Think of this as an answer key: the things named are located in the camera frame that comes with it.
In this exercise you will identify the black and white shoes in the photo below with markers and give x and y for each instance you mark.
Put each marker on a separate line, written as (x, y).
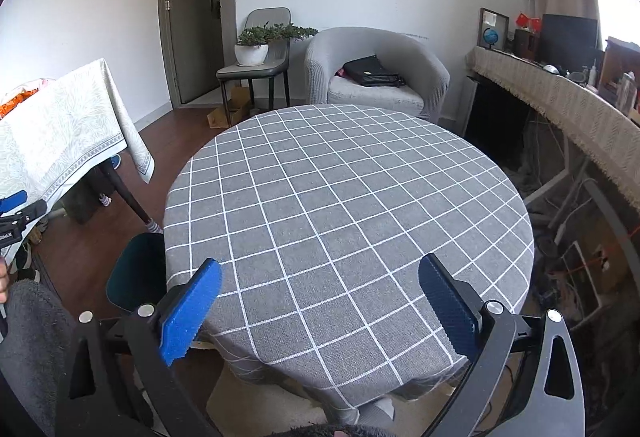
(25, 262)

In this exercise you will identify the potted green plant white pot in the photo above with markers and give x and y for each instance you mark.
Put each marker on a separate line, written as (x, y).
(252, 53)

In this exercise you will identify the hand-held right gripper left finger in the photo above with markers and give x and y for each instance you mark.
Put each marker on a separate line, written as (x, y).
(192, 312)

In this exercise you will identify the black bag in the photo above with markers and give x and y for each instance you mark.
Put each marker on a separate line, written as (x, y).
(372, 72)

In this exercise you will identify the grey dining chair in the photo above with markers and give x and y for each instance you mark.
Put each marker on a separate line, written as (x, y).
(250, 69)

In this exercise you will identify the grey door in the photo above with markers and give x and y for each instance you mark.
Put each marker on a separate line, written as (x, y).
(195, 32)

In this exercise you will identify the dark wooden table leg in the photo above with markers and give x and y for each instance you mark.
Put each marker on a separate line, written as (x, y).
(127, 197)

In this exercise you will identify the brown wooden box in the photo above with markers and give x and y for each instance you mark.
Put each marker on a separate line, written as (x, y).
(526, 44)

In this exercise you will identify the black monitor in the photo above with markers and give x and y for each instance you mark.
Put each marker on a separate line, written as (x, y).
(570, 39)

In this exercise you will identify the orange snack packet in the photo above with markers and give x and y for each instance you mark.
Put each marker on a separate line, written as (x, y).
(15, 104)

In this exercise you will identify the pale green floral tablecloth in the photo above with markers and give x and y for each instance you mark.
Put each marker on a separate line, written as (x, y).
(60, 137)

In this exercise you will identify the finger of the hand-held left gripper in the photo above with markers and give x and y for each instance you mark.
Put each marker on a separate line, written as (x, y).
(27, 213)
(12, 201)

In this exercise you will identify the grey checked tablecloth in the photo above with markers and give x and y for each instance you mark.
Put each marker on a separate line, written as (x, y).
(350, 217)

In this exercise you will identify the small red flags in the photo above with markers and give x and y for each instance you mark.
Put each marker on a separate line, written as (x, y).
(527, 22)

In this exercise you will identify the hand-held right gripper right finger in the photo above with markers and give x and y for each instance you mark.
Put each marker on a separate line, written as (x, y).
(452, 307)

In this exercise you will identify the small blue globe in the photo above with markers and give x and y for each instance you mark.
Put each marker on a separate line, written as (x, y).
(491, 37)

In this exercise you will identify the person's left hand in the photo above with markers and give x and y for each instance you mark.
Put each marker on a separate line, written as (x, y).
(3, 282)

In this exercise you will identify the beige lace sideboard cloth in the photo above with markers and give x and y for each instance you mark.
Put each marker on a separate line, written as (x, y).
(550, 102)

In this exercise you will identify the wooden picture frame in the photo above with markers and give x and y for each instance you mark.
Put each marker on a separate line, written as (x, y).
(492, 19)

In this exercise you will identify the person's grey fleece leg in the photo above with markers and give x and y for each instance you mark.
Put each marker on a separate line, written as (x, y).
(30, 357)

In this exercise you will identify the grey armchair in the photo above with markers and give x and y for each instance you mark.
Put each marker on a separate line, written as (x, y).
(375, 97)

